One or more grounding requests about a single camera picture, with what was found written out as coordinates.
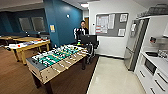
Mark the black wheeled cart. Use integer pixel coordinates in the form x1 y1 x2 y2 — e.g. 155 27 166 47
78 34 100 65

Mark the person in dark jacket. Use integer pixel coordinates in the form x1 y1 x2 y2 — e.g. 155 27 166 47
73 19 90 44

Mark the foosball table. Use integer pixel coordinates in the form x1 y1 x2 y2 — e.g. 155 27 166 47
25 44 90 94

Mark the grey bulletin board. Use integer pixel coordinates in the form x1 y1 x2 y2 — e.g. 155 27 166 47
94 12 129 38

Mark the yellow pillar sign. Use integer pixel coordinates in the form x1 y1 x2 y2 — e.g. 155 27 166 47
49 24 56 33

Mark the stainless steel refrigerator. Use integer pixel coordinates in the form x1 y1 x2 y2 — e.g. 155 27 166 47
123 18 149 72

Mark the interior glass window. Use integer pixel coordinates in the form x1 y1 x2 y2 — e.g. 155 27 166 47
31 16 47 33
18 17 33 33

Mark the yellow air hockey table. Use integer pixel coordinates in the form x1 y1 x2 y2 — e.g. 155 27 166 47
8 39 52 65

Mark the long wooden table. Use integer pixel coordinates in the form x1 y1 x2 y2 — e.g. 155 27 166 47
13 35 36 43

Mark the black built-in microwave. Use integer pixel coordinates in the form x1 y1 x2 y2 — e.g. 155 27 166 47
143 59 158 76

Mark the white drawer unit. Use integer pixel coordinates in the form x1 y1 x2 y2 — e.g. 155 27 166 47
134 53 168 94

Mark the dark coffee machine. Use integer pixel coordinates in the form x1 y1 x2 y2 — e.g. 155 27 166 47
149 35 168 46

